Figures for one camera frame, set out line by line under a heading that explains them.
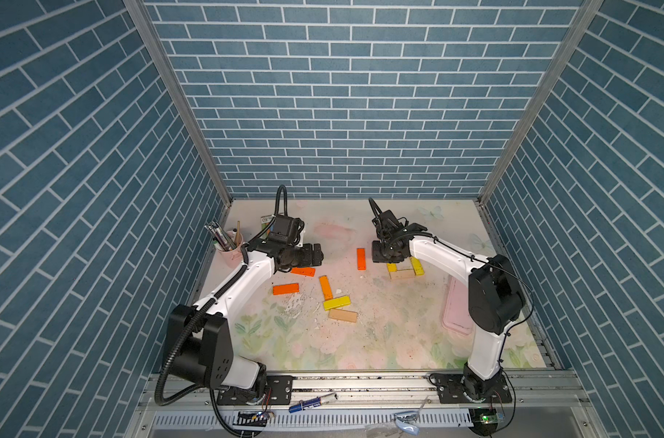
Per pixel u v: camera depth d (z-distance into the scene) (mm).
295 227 693
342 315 869
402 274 971
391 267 981
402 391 753
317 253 772
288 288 937
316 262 768
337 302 905
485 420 705
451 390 736
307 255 758
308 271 968
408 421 686
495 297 496
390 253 790
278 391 738
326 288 948
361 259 1010
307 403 707
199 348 416
